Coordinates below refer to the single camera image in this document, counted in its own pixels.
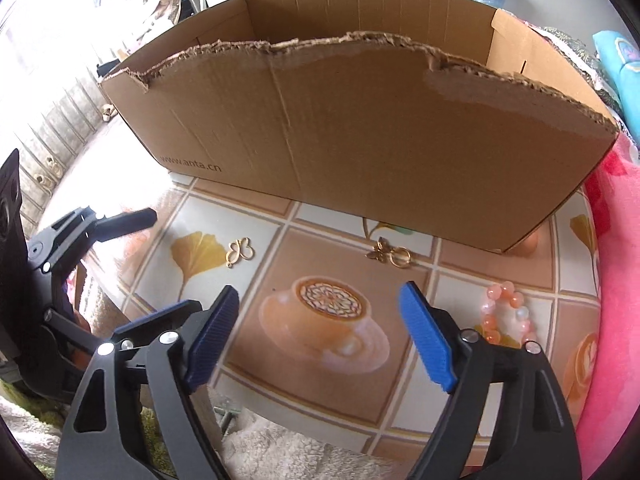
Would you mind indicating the pair of sandals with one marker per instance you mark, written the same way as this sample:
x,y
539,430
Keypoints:
x,y
107,111

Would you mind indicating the metal railing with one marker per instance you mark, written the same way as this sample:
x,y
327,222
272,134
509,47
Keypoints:
x,y
50,125

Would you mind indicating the coffee and leaf print tablecloth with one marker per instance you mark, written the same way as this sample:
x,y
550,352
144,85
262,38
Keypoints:
x,y
325,395

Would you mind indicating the pile of clothes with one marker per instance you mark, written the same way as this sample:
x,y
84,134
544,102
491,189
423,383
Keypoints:
x,y
160,5

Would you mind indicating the pink floral blanket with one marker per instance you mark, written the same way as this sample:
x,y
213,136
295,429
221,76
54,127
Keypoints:
x,y
615,260

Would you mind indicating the brown cardboard box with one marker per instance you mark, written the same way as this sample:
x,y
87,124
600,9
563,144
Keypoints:
x,y
350,150

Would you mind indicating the white fluffy clothing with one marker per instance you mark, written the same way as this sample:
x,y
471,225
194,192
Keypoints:
x,y
275,450

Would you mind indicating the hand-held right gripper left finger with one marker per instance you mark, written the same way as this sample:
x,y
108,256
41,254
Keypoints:
x,y
215,340

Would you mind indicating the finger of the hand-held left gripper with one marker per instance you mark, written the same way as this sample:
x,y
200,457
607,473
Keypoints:
x,y
125,222
160,317

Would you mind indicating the blue cartoon pillow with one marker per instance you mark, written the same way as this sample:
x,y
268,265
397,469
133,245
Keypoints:
x,y
620,70

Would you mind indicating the gold butterfly pendant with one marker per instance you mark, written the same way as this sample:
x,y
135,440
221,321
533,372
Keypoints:
x,y
243,255

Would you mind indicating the green fluffy cloth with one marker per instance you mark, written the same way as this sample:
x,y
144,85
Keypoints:
x,y
20,395

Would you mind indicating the lace trimmed grey pillow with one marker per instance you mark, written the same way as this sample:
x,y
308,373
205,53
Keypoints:
x,y
575,50

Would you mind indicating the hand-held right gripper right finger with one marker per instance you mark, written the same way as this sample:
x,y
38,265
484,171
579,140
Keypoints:
x,y
425,345

